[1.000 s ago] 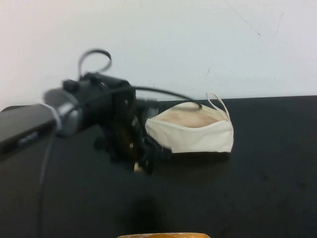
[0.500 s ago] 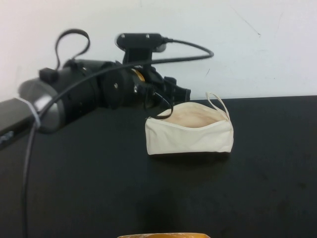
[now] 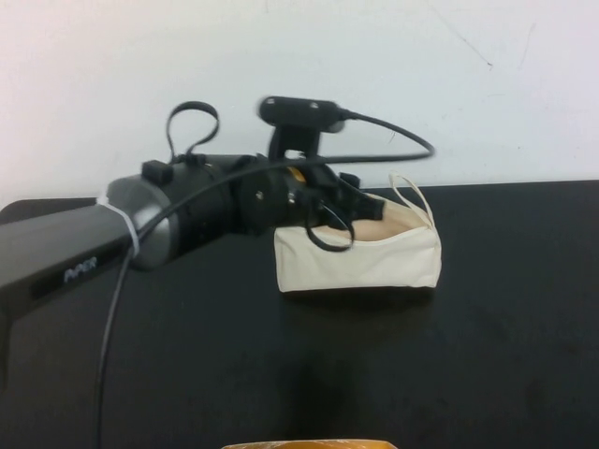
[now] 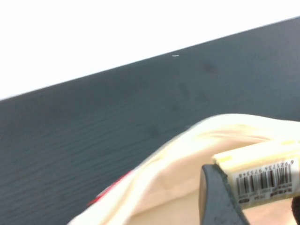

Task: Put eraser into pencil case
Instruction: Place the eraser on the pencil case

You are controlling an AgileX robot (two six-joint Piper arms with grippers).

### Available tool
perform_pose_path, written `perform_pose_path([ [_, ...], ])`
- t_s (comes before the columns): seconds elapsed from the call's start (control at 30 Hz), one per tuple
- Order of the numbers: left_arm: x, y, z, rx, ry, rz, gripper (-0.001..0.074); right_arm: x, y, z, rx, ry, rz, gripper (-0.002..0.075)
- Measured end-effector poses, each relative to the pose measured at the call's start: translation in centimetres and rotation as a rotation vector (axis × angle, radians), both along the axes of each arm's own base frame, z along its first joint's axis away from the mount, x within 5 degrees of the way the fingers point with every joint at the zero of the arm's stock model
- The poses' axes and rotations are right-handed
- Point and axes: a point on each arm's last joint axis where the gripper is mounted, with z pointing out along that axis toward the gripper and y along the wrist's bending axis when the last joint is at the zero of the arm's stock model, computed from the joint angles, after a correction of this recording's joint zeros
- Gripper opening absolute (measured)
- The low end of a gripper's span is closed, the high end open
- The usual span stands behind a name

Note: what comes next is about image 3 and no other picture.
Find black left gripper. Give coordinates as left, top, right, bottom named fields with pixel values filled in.
left=235, top=159, right=387, bottom=236

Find cream fabric pencil case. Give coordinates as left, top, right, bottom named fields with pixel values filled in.
left=273, top=169, right=443, bottom=296

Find white zip tie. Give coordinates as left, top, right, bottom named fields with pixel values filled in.
left=95, top=196, right=142, bottom=257

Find orange yellow curved object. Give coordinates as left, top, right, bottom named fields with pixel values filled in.
left=224, top=438, right=397, bottom=449

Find black strap loop on gripper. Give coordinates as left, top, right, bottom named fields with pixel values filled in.
left=304, top=196, right=358, bottom=253

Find black camera cable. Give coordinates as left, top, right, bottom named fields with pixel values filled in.
left=93, top=107, right=437, bottom=449

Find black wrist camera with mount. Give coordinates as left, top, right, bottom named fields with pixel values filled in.
left=256, top=94, right=348, bottom=163

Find black strap loop on arm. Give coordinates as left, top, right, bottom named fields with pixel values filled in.
left=165, top=99, right=221, bottom=163

